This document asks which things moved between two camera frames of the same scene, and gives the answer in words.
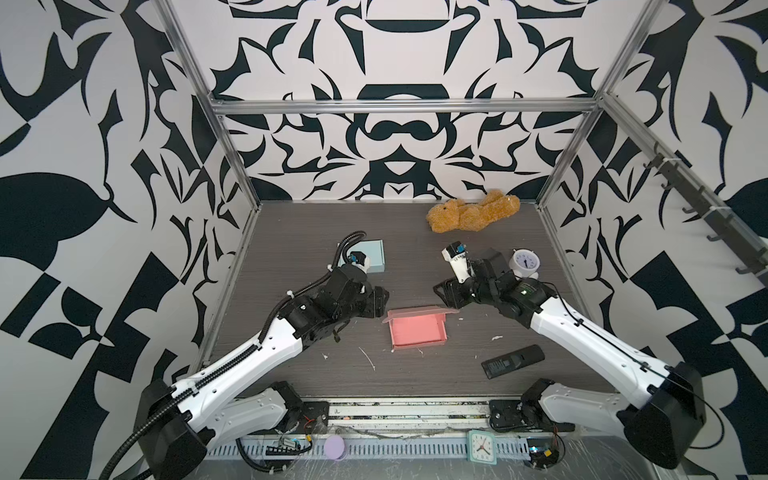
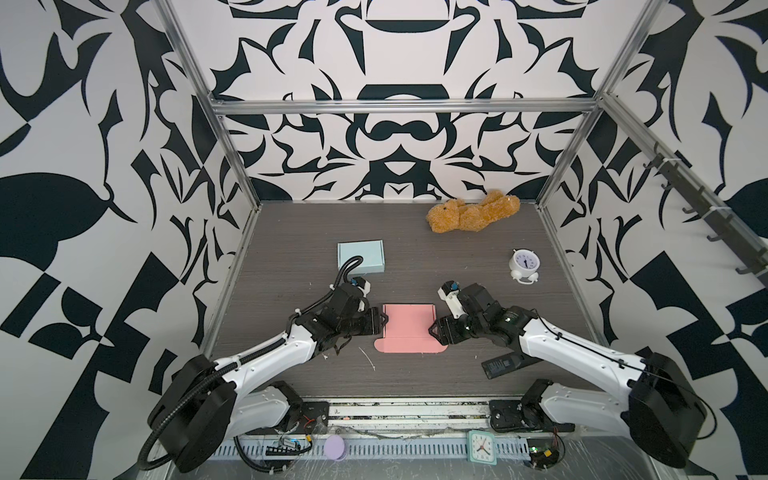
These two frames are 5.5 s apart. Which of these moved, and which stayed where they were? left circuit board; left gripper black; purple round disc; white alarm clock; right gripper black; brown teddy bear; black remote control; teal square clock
Moved: right gripper black; left gripper black
Stayed: black remote control; teal square clock; purple round disc; white alarm clock; left circuit board; brown teddy bear
